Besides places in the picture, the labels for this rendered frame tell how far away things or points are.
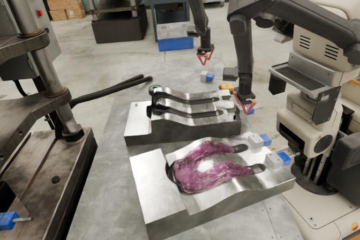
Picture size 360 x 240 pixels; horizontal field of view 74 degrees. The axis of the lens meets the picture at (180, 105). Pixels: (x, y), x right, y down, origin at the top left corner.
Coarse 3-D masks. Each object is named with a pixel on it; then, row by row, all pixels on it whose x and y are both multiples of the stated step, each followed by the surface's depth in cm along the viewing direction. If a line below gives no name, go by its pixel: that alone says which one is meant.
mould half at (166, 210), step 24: (192, 144) 91; (144, 168) 80; (144, 192) 72; (168, 192) 71; (216, 192) 73; (240, 192) 72; (264, 192) 77; (144, 216) 66; (168, 216) 66; (192, 216) 70; (216, 216) 74
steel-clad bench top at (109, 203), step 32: (128, 64) 179; (160, 64) 174; (192, 64) 170; (128, 96) 140; (96, 160) 100; (128, 160) 98; (96, 192) 87; (128, 192) 86; (96, 224) 76; (128, 224) 76; (224, 224) 73; (256, 224) 73; (288, 224) 72
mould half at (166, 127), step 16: (176, 96) 116; (192, 96) 120; (208, 96) 118; (144, 112) 115; (160, 112) 101; (192, 112) 108; (224, 112) 105; (128, 128) 106; (144, 128) 105; (160, 128) 101; (176, 128) 101; (192, 128) 101; (208, 128) 102; (224, 128) 102; (240, 128) 102; (128, 144) 105; (144, 144) 105
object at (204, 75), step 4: (204, 72) 147; (208, 72) 148; (200, 76) 146; (204, 76) 145; (208, 76) 145; (212, 76) 145; (200, 80) 148; (204, 80) 147; (208, 80) 146; (212, 80) 145
